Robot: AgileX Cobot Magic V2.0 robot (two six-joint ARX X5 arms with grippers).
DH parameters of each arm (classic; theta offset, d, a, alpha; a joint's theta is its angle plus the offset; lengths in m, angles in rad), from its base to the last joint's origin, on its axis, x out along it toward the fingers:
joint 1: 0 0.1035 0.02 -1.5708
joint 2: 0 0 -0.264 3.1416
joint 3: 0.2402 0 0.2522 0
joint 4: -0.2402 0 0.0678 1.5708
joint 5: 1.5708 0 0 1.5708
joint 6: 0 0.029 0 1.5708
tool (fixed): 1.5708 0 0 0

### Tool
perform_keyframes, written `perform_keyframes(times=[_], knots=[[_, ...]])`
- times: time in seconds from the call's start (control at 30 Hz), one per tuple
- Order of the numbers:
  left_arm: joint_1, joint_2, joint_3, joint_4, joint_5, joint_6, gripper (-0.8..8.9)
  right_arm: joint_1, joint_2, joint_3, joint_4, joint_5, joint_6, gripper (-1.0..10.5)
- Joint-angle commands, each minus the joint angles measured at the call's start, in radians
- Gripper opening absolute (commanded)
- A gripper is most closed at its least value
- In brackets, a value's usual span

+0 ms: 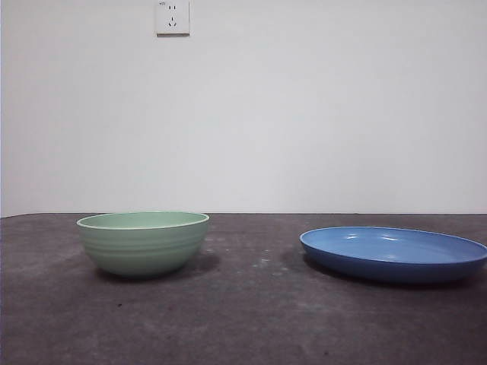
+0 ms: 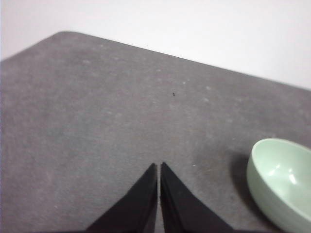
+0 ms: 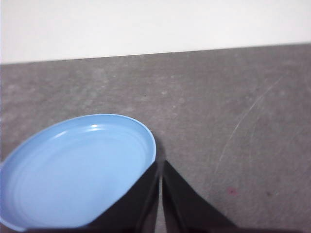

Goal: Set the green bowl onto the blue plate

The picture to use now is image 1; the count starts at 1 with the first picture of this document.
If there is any green ribbed bowl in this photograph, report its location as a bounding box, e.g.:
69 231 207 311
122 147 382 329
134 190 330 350
76 211 211 278

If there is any blue round plate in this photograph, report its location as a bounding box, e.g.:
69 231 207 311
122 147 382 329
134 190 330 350
298 226 487 285

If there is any white wall socket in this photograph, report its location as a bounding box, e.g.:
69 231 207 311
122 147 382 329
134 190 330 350
155 0 191 38

